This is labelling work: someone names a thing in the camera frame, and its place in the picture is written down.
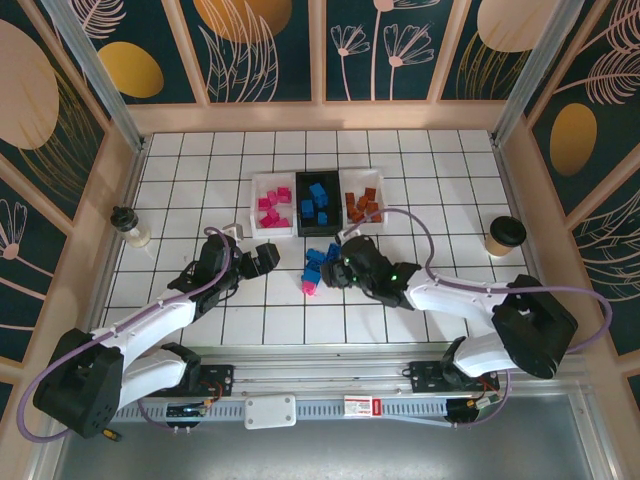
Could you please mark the pink lego brick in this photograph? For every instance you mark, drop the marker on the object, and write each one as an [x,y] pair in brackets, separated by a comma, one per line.
[283,223]
[265,222]
[284,194]
[272,197]
[273,214]
[264,204]
[310,288]

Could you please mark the blue lego brick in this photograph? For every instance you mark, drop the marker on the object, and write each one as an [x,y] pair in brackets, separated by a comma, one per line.
[323,218]
[316,190]
[311,274]
[315,255]
[306,208]
[324,201]
[333,250]

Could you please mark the orange lego brick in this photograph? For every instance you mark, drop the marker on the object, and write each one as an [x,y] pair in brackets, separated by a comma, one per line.
[375,218]
[370,193]
[362,202]
[350,199]
[373,207]
[355,215]

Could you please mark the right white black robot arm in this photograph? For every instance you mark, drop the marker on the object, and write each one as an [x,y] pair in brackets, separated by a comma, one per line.
[460,295]

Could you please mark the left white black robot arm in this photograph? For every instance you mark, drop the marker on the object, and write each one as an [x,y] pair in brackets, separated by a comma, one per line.
[145,320]

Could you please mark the white plastic container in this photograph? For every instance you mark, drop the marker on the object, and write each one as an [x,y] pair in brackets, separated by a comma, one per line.
[257,232]
[357,179]

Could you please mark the black plastic container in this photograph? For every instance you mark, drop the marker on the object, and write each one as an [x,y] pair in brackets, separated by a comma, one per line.
[305,227]

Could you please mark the glass bottle black cap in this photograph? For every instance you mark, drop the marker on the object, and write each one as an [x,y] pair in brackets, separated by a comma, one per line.
[125,222]

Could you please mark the red white label sticker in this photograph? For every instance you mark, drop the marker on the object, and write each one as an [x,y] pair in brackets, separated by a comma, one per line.
[361,406]

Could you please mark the paper coffee cup black lid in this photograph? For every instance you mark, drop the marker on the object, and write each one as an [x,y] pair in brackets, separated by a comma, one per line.
[506,232]

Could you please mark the white plastic box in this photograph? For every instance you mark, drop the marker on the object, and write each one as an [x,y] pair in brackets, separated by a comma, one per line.
[270,411]

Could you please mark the yellow black screwdriver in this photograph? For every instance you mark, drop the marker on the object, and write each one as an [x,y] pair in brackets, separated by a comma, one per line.
[112,435]

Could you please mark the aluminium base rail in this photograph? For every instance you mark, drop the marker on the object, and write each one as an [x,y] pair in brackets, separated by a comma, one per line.
[320,375]

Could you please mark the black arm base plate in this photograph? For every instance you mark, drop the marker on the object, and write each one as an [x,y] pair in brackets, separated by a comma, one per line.
[425,376]
[220,377]

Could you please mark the aluminium corner post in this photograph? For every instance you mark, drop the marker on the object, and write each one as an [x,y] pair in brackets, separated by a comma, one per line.
[95,70]
[540,70]

